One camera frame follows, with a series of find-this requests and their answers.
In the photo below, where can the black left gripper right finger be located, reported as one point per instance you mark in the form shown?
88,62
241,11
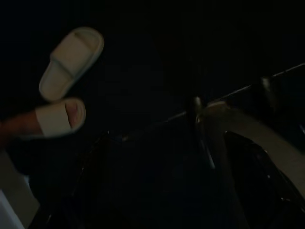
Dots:
262,190

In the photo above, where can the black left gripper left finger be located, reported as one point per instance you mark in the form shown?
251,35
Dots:
78,186

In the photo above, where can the cream foam slipper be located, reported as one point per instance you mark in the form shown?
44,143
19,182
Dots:
69,64
51,119

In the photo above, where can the thin metal bar with feet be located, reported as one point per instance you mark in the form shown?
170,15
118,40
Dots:
238,90

